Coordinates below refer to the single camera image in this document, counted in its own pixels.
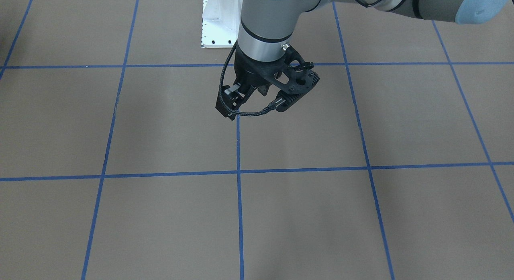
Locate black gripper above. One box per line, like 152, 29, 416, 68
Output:
216, 47, 285, 121

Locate black braided camera cable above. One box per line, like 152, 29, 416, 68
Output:
218, 41, 281, 117

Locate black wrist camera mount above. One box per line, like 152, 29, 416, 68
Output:
272, 44, 320, 112

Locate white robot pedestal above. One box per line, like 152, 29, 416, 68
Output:
201, 0, 243, 48

